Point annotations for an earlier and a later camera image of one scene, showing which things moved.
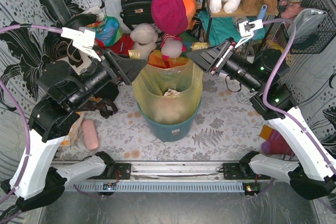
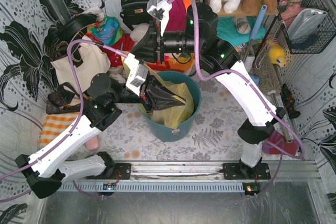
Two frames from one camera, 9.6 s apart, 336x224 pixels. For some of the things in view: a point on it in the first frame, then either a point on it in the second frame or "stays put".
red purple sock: (275, 144) stays put
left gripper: (114, 67) -> (145, 95)
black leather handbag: (136, 10) stays put
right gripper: (221, 57) -> (159, 45)
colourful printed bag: (108, 30) stays put
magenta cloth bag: (169, 11) stays put
